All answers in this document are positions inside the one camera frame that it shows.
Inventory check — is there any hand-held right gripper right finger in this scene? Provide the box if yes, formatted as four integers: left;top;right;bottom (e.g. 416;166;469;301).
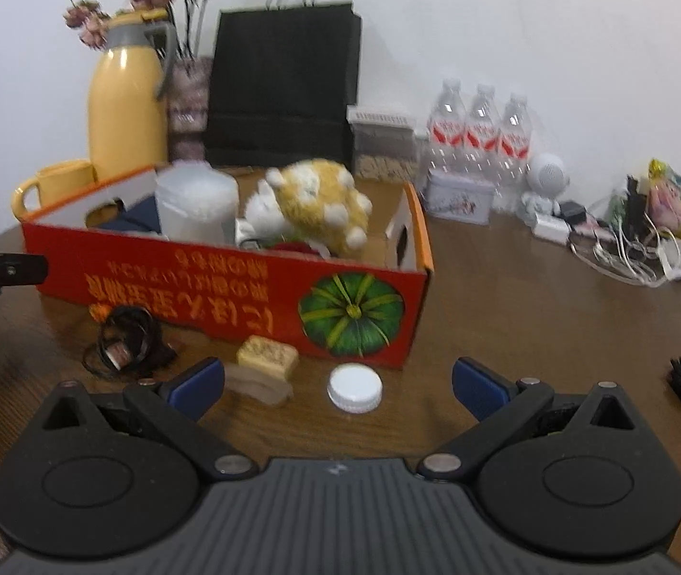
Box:
418;356;641;483

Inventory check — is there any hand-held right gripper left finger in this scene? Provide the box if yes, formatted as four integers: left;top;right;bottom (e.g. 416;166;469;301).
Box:
35;358;258;480

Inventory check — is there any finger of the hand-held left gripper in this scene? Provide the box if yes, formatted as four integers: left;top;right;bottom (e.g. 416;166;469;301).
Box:
0;253;49;297

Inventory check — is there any beige embossed block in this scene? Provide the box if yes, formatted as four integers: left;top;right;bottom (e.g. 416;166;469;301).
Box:
236;335;299;381

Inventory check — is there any red cardboard box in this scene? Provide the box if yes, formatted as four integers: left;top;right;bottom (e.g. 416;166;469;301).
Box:
21;161;435;372

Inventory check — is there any white bottle cap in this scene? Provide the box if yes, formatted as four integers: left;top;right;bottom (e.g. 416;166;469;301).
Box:
327;365;385;414

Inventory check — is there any navy blue pouch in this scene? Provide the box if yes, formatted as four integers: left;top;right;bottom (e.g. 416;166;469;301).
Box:
101;195;159;233

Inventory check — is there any clear plastic container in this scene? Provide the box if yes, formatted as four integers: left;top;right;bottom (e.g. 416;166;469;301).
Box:
154;161;239;246

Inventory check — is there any yellow white plush toy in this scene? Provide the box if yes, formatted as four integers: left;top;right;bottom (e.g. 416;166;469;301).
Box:
243;159;373;260

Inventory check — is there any yellow mug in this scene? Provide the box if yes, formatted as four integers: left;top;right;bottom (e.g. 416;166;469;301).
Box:
11;160;97;222

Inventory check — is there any white charger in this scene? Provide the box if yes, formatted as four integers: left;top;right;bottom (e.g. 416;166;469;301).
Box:
533;216;572;245

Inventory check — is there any white tin box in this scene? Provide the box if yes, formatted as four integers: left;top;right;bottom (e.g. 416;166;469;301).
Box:
421;168;492;225

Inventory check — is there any yellow thermos jug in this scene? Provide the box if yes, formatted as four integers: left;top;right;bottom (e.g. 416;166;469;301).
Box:
87;9;179;184

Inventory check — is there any white robot toy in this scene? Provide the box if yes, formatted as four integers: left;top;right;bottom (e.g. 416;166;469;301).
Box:
519;152;572;225

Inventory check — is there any clear food storage container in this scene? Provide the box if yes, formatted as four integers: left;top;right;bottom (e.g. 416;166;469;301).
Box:
346;104;419;182

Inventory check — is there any colourful snack packet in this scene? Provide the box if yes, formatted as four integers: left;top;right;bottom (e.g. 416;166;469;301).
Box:
646;159;681;246

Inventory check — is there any black paper bag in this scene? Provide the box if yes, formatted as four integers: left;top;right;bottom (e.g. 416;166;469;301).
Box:
204;0;362;170

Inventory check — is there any black braided cable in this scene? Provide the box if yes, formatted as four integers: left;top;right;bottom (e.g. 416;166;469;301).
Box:
82;304;177;380

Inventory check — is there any tangle of white cables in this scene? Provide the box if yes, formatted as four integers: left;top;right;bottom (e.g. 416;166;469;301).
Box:
568;192;681;324

